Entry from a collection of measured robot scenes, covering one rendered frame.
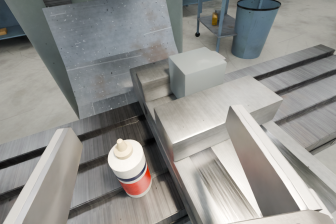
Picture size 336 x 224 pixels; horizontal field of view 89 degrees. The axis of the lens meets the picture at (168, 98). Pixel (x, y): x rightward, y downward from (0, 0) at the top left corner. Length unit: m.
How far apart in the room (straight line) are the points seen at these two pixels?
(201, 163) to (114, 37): 0.42
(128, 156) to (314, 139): 0.31
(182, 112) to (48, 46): 0.47
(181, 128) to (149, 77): 0.11
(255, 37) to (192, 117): 2.26
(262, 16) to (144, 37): 1.92
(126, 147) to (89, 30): 0.40
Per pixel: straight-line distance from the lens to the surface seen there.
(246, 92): 0.24
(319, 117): 0.43
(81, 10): 0.55
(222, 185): 0.21
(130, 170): 0.21
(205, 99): 0.22
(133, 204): 0.28
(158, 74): 0.27
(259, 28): 2.40
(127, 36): 0.54
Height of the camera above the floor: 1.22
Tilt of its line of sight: 42 degrees down
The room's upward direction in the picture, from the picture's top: 5 degrees counter-clockwise
